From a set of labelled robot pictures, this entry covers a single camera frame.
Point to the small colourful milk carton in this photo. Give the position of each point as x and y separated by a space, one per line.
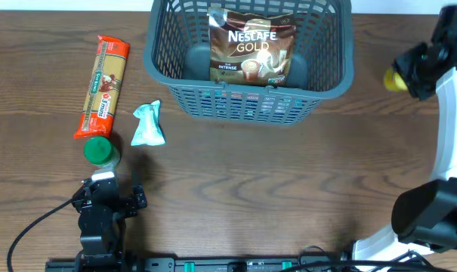
236 105

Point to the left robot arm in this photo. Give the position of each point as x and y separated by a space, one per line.
102 214

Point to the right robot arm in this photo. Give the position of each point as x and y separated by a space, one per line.
424 219

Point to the light blue snack wrapper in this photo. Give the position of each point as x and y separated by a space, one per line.
148 131

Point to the brown Nescafe Gold pouch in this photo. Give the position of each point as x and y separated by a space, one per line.
249 49

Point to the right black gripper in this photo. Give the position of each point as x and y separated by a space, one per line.
413 70

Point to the yellow Mentos bottle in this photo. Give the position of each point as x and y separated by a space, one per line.
393 81

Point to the green lid jar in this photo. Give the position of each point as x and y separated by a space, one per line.
100 152

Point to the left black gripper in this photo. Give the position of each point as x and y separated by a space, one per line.
109 202

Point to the orange spaghetti packet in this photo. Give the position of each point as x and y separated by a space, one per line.
104 87

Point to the grey plastic basket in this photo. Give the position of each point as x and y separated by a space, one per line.
177 52

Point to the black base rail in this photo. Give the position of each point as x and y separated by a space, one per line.
191 265

